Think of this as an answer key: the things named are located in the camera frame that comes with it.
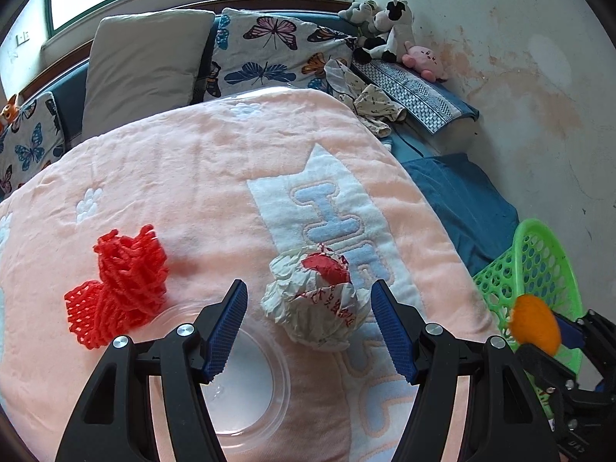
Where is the green plastic basket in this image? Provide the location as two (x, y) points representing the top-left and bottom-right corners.
(472, 218), (584, 381)

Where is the grey plush toy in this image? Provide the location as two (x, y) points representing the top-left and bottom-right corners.
(338, 1), (381, 37)

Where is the orange ball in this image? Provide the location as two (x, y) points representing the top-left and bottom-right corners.
(510, 295), (562, 355)

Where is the grey pillow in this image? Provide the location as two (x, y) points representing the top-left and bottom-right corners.
(82, 8), (216, 142)

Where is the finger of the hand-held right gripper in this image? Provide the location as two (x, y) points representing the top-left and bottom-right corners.
(553, 309), (616, 353)
(516, 343), (581, 395)

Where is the small butterfly print pillow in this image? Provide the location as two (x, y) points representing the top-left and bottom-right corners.
(0, 91), (65, 200)

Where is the red foam fruit net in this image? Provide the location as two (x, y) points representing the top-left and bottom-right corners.
(64, 224), (169, 350)

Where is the clear plastic lid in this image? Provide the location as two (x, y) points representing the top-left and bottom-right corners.
(154, 301), (293, 450)

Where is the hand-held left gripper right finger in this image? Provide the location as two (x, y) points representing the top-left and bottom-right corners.
(370, 278), (561, 462)

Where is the blue patterned towel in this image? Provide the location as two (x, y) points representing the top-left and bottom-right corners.
(351, 55), (480, 134)

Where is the large butterfly print pillow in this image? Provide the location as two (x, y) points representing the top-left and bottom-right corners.
(195, 8), (359, 104)

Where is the blue sofa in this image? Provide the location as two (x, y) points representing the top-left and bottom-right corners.
(22, 10), (359, 145)

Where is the black and white cow plush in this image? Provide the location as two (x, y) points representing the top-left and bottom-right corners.
(355, 0), (415, 64)

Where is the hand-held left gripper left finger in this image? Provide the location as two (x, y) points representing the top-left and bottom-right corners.
(54, 278), (249, 462)

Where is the white red paper wrapper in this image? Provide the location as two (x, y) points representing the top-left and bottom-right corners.
(261, 244), (372, 352)

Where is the pink plush blanket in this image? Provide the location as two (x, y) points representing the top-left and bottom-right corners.
(0, 87), (511, 462)

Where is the pink round plush toy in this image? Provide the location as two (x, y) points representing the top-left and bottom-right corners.
(402, 41), (449, 82)

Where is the blue sheet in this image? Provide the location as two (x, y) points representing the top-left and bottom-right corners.
(385, 130), (521, 277)

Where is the orange fox plush toy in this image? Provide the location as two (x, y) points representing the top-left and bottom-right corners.
(0, 92), (22, 131)

